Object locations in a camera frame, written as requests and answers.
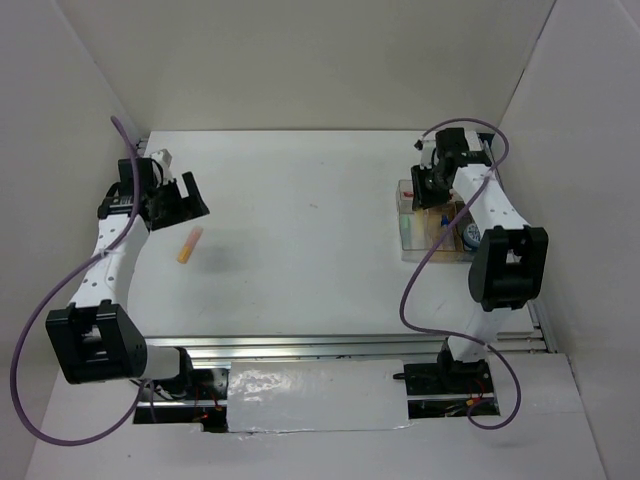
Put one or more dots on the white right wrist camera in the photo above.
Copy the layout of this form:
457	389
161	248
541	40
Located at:
428	152

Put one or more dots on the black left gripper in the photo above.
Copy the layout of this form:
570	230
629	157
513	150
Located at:
187	208

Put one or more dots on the white taped front panel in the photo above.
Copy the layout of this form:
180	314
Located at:
321	396

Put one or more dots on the green translucent highlighter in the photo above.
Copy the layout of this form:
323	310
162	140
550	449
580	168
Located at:
405	230

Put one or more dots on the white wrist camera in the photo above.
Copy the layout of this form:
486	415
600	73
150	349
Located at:
428	152
161	164

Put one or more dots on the clear blue cap glue bottle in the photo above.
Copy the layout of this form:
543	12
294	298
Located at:
448	240

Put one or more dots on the aluminium table edge rail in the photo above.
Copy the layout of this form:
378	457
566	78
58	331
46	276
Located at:
219	350

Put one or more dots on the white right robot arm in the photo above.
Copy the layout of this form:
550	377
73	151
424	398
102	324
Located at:
462	149

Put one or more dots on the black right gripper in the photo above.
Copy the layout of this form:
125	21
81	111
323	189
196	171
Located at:
422	198

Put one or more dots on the clear compartment organizer box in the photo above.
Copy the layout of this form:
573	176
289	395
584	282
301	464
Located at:
425	225

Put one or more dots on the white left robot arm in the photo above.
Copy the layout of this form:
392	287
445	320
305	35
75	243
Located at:
94	338

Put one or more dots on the left side aluminium rail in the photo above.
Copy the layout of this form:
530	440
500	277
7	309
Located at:
141	146

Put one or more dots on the orange pink highlighter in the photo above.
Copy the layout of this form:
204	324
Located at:
189	245

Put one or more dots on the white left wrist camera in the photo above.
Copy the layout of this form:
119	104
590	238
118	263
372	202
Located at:
161	164

